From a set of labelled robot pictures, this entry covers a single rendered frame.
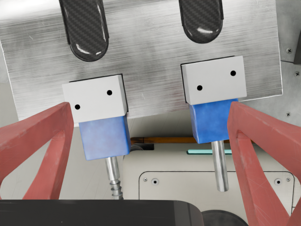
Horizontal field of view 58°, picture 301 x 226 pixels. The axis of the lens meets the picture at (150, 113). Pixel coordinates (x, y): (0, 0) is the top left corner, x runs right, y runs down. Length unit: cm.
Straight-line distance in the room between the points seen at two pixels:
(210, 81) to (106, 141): 11
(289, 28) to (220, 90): 14
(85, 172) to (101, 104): 100
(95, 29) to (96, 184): 102
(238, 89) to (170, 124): 91
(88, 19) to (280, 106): 23
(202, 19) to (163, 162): 67
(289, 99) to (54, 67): 26
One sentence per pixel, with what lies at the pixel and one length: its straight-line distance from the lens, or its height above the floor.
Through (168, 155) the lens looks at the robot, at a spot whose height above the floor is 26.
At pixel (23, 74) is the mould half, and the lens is 29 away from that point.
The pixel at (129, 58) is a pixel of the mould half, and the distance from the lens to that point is 26.
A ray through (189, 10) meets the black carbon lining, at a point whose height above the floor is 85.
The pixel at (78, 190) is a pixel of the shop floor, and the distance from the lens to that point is 127.
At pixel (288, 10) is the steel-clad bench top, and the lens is 36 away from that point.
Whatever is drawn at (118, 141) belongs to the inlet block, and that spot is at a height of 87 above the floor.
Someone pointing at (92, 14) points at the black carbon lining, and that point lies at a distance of 28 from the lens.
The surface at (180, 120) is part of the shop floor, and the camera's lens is 114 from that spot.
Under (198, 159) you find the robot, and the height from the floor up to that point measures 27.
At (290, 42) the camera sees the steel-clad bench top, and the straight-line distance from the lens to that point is 36.
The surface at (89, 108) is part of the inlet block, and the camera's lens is 24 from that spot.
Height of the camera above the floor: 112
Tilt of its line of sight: 81 degrees down
